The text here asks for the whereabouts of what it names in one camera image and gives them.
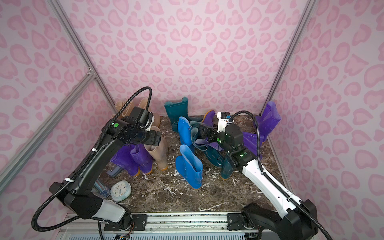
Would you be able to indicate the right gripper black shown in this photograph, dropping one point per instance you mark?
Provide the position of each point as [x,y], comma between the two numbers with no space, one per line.
[208,133]

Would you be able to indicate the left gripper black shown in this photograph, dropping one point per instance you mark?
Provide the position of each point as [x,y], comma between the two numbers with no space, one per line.
[153,139]

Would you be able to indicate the beige boot with paper stuffing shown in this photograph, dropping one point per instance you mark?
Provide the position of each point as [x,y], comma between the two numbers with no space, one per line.
[159,154]

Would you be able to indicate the blue boot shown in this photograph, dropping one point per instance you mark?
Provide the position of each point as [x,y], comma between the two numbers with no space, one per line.
[184,130]
[190,167]

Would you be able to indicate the beige boot pair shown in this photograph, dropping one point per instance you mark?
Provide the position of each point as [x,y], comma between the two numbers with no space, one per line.
[128,109]
[119,105]

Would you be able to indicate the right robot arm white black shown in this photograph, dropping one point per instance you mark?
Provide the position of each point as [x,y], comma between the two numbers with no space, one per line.
[292,219]

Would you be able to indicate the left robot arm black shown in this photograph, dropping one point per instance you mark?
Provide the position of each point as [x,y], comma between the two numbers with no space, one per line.
[77,194]

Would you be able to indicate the teal boot lying under pile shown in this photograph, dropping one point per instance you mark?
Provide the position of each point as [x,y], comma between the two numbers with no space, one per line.
[210,150]

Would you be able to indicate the mint alarm clock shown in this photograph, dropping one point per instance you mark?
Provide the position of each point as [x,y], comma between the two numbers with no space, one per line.
[120,191]

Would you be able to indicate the blue printed can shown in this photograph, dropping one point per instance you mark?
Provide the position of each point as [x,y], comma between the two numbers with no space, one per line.
[100,189]

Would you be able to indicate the aluminium diagonal brace left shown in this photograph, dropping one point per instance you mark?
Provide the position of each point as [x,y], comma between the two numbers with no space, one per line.
[29,148]

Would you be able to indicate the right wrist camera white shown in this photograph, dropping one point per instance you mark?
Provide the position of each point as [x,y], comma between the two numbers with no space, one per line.
[223,121]

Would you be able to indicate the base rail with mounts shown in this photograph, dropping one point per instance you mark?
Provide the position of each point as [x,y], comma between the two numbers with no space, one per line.
[164,226]

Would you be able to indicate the aluminium frame post right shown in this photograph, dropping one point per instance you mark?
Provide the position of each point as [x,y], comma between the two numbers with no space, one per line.
[293,43]

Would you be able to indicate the aluminium frame post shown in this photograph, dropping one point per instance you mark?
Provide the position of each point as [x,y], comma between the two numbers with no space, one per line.
[80,47]
[293,43]

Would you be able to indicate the aluminium frame post left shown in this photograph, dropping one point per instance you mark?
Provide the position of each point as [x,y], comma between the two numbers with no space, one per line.
[80,47]

